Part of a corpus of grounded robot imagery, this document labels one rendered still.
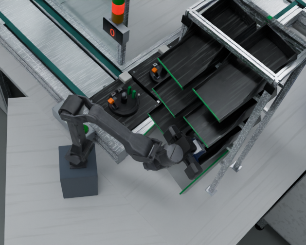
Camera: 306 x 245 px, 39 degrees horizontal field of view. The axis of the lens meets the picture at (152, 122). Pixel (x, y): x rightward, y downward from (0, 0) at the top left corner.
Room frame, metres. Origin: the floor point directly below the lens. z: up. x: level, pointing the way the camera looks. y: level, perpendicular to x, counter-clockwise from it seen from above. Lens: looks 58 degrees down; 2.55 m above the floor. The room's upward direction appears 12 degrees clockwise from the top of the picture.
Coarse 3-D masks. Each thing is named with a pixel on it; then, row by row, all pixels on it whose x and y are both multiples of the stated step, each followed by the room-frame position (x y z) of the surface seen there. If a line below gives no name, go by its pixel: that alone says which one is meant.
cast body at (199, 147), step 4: (196, 140) 0.74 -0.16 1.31; (196, 144) 0.72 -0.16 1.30; (200, 144) 0.74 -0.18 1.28; (204, 144) 0.75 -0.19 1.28; (196, 148) 0.71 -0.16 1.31; (200, 148) 0.71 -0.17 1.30; (204, 148) 0.74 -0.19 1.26; (192, 152) 0.70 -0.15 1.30; (196, 152) 0.70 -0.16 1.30; (204, 152) 0.72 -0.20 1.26; (188, 156) 0.70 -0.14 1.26
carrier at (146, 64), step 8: (160, 48) 1.39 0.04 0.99; (168, 48) 1.40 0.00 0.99; (152, 56) 1.35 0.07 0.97; (144, 64) 1.29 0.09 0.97; (152, 64) 1.28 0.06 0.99; (160, 64) 1.29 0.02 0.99; (128, 72) 1.22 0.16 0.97; (136, 72) 1.23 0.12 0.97; (144, 72) 1.24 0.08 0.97; (152, 72) 1.23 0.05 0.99; (160, 72) 1.24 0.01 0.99; (136, 80) 1.19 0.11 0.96; (144, 80) 1.20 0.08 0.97; (152, 80) 1.20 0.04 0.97; (160, 80) 1.20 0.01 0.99; (144, 88) 1.16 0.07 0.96; (152, 96) 1.13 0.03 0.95
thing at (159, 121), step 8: (160, 104) 0.90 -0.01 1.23; (152, 112) 0.88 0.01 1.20; (160, 112) 0.89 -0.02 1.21; (168, 112) 0.89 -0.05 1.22; (184, 112) 0.89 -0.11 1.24; (152, 120) 0.84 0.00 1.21; (160, 120) 0.86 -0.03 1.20; (168, 120) 0.86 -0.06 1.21; (176, 120) 0.86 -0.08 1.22; (184, 120) 0.86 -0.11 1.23; (160, 128) 0.83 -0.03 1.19; (184, 128) 0.83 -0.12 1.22
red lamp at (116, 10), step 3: (114, 6) 1.23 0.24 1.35; (117, 6) 1.23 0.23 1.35; (120, 6) 1.23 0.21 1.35; (123, 6) 1.24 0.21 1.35; (114, 9) 1.23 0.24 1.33; (117, 9) 1.23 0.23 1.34; (120, 9) 1.23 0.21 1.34; (123, 9) 1.25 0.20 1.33; (114, 12) 1.23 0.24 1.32; (117, 12) 1.23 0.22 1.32; (120, 12) 1.23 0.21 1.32; (123, 12) 1.25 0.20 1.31
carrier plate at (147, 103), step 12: (120, 84) 1.15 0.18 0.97; (132, 84) 1.16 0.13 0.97; (96, 96) 1.06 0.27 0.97; (108, 96) 1.07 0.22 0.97; (144, 96) 1.11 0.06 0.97; (108, 108) 1.01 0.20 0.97; (144, 108) 1.04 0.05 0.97; (120, 120) 0.96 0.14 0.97; (132, 120) 0.97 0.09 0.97; (144, 120) 0.99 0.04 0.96
